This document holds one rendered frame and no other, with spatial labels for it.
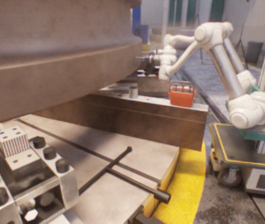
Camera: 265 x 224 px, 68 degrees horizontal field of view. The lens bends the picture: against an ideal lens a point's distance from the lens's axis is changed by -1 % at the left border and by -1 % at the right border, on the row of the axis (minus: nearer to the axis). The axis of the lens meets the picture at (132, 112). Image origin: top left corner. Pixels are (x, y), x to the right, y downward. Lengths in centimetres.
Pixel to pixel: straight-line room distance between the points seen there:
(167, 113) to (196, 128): 26
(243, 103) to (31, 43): 132
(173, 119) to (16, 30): 125
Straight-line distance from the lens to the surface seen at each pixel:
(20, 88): 117
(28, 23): 132
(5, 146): 106
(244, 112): 141
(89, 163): 164
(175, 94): 163
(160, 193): 133
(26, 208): 105
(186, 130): 173
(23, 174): 101
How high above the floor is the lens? 131
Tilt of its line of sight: 24 degrees down
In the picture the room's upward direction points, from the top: straight up
